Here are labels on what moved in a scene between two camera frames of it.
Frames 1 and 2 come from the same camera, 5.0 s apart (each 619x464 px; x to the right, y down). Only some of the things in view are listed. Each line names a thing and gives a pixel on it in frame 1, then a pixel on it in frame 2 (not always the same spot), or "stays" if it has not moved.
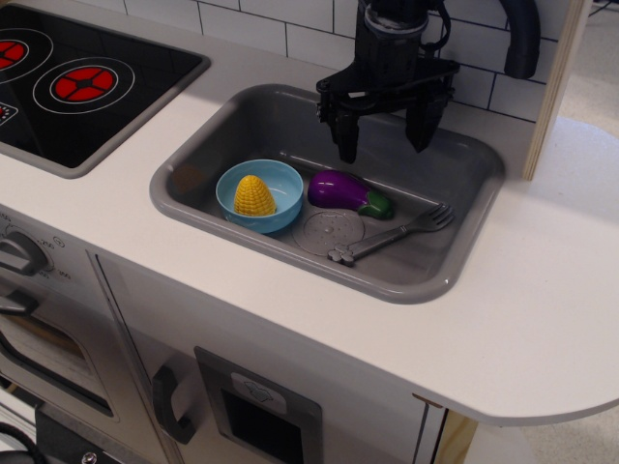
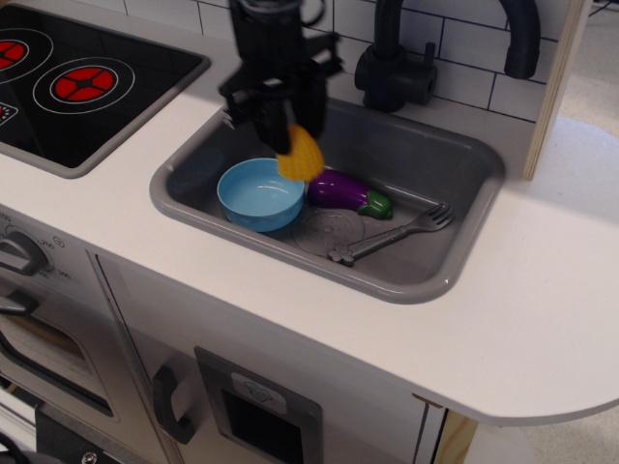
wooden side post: x=574 y=37 stays
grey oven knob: x=20 y=254 stays
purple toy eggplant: x=339 y=189 stays
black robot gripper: x=394 y=62 -> x=279 y=59
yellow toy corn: x=253 y=197 -> x=303 y=160
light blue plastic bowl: x=260 y=195 stays
